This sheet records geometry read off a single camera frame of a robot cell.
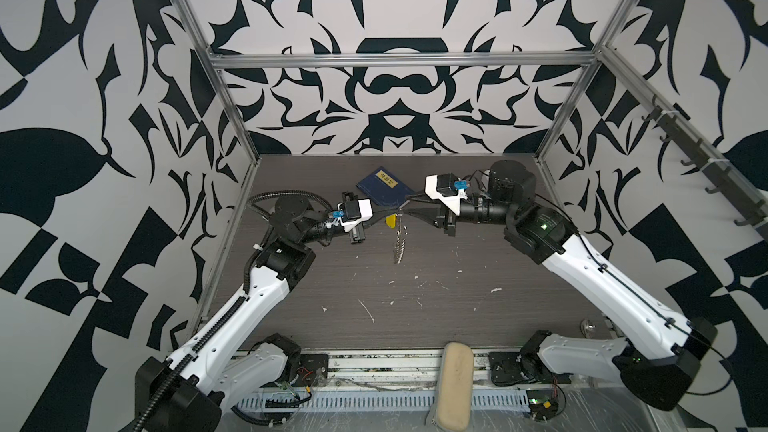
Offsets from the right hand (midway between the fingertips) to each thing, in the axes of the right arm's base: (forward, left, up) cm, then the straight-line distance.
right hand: (410, 200), depth 58 cm
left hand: (+1, +2, 0) cm, 3 cm away
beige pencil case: (-31, -9, -36) cm, 49 cm away
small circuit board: (-30, -31, -41) cm, 60 cm away
